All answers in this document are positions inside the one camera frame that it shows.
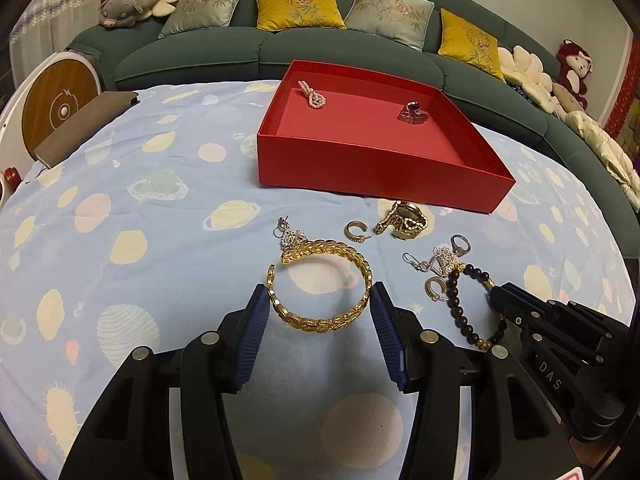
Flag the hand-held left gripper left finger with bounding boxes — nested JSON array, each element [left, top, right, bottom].
[[59, 284, 271, 480]]

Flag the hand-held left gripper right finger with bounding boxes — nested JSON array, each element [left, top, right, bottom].
[[370, 281, 583, 480]]

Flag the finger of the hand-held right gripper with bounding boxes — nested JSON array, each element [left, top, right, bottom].
[[502, 282, 631, 356], [489, 286, 608, 376]]

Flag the dark bead bracelet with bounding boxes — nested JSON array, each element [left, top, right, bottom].
[[445, 262, 508, 353]]

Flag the silver hoop earring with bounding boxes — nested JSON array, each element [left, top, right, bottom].
[[425, 276, 451, 304]]

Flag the silver crystal hook earring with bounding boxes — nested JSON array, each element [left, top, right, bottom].
[[402, 245, 462, 276]]

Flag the silver crystal stud earring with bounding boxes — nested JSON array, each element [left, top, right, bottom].
[[273, 217, 308, 253]]

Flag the gold chain bracelet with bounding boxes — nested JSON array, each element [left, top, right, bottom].
[[267, 240, 373, 333]]

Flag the gold hoop earring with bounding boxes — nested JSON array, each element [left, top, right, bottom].
[[344, 220, 373, 243]]

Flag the gold wristwatch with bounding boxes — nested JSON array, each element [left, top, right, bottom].
[[375, 200, 430, 241]]

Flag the red cardboard box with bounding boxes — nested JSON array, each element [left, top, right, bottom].
[[256, 59, 517, 215]]

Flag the blue planet-print tablecloth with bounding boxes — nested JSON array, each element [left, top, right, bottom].
[[0, 79, 640, 480]]

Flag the cream quilted cushion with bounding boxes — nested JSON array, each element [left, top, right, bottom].
[[560, 109, 640, 198]]

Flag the beige plush toy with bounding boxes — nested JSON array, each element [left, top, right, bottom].
[[552, 82, 587, 117]]

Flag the silver wristwatch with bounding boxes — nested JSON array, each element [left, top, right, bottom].
[[397, 101, 431, 126]]

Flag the white flower cushion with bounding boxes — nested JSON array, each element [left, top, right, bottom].
[[142, 0, 183, 19], [497, 45, 557, 111]]

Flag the red monkey plush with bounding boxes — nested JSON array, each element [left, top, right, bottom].
[[555, 37, 594, 106]]

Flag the yellow embroidered cushion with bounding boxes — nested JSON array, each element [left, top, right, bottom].
[[254, 0, 347, 33], [438, 8, 506, 82]]

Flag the brown notebook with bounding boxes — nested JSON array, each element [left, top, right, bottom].
[[34, 91, 137, 168]]

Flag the green sofa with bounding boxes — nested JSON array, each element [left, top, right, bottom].
[[65, 0, 640, 221]]

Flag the white appliance with wooden disc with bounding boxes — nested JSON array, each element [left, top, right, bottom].
[[0, 50, 103, 163]]

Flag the grey-green embroidered cushion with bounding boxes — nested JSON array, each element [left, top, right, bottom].
[[344, 0, 435, 52], [158, 0, 250, 40]]

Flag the grey pig plush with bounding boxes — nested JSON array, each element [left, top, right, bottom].
[[98, 0, 162, 28]]

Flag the white sheer curtain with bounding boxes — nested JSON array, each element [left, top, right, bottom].
[[7, 0, 108, 91]]

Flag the pink pearl bracelet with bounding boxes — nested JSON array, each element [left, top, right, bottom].
[[297, 80, 328, 110]]

